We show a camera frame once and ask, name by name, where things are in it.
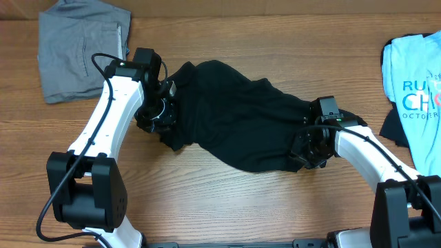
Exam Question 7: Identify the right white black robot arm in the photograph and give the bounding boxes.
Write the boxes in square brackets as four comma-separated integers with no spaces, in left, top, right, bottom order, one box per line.
[287,96,440,248]

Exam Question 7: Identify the black garment under t-shirt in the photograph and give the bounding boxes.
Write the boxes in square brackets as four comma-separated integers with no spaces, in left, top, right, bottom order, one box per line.
[379,33,434,149]

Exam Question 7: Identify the brown cardboard backboard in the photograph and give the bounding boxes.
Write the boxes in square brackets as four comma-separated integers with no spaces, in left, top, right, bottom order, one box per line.
[0,0,441,21]

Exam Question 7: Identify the folded grey trousers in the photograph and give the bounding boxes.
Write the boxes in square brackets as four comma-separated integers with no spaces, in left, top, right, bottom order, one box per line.
[37,0,131,104]

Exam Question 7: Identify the light blue printed t-shirt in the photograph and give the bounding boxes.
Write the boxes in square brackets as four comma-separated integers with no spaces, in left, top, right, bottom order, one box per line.
[382,32,440,176]

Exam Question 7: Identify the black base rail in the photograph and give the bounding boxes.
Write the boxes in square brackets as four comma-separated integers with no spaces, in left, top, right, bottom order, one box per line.
[141,238,333,248]

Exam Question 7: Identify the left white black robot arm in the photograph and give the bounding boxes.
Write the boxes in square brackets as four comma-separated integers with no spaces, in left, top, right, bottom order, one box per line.
[36,48,176,247]

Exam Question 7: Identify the black polo shirt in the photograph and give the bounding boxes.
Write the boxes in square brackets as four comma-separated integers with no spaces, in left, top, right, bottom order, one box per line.
[158,59,368,174]

